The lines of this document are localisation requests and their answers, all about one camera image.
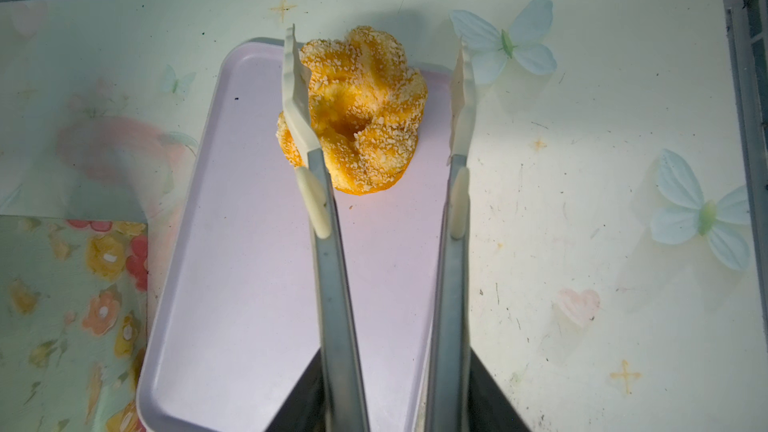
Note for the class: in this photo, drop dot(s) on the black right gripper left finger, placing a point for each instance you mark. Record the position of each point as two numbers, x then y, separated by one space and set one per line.
304 408

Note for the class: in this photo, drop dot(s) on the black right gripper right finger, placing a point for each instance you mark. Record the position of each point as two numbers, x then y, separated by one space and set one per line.
488 408

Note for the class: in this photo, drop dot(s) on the metal tongs with white tips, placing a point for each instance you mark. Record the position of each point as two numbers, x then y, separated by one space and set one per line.
450 351

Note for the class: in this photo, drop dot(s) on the sugar-topped knotted bread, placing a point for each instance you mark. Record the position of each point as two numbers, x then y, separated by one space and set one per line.
366 105

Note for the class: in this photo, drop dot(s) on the floral table mat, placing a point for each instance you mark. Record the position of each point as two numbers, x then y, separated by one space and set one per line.
613 282

